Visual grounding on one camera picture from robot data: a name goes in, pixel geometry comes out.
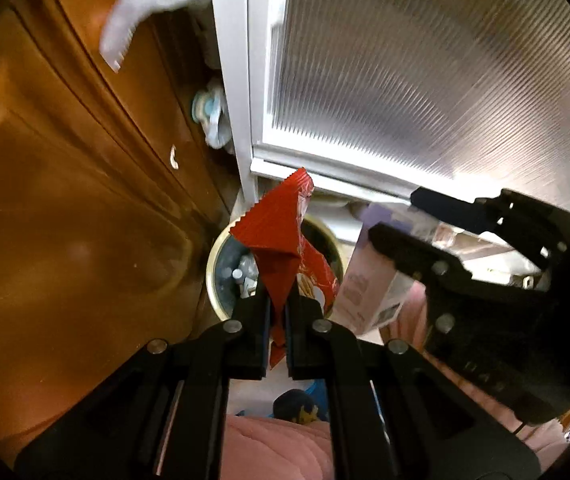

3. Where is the cream round trash bin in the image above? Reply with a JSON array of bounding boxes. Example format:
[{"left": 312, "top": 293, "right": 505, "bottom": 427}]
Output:
[{"left": 206, "top": 214, "right": 345, "bottom": 322}]

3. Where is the blue white plastic object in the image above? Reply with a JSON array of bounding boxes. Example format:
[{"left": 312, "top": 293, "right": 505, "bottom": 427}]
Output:
[{"left": 190, "top": 80, "right": 233, "bottom": 150}]

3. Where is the hanging white plastic bag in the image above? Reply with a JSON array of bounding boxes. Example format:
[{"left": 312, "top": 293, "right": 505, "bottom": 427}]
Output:
[{"left": 99, "top": 0, "right": 211, "bottom": 72}]

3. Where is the purple white carton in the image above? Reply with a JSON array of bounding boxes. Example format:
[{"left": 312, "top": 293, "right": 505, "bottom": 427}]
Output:
[{"left": 340, "top": 202, "right": 446, "bottom": 333}]

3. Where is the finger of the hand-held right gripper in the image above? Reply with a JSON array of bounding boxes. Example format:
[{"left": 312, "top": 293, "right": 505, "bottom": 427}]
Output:
[
  {"left": 367, "top": 223, "right": 475, "bottom": 287},
  {"left": 409, "top": 186, "right": 568, "bottom": 268}
]

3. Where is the red snack wrapper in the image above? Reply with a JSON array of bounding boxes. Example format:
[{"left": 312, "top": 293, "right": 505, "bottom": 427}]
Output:
[{"left": 229, "top": 167, "right": 341, "bottom": 363}]

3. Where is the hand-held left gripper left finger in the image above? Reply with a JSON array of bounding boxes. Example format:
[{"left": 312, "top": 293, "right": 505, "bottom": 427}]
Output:
[{"left": 15, "top": 280, "right": 272, "bottom": 480}]

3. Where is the brown wooden cabinet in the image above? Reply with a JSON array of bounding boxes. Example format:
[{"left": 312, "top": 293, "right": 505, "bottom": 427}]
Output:
[{"left": 0, "top": 0, "right": 238, "bottom": 466}]

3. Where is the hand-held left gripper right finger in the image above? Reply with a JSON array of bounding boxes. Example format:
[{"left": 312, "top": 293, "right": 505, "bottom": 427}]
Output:
[{"left": 285, "top": 287, "right": 541, "bottom": 480}]

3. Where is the blue slipper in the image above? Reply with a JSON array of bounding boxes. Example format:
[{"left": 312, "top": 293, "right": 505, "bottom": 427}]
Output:
[{"left": 271, "top": 380, "right": 333, "bottom": 426}]

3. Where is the pink quilted clothing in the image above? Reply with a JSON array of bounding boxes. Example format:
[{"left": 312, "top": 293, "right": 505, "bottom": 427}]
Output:
[{"left": 225, "top": 280, "right": 570, "bottom": 480}]

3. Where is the white cabinet ribbed glass door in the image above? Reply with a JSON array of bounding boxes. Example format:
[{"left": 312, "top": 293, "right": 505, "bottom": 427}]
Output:
[{"left": 207, "top": 0, "right": 570, "bottom": 221}]

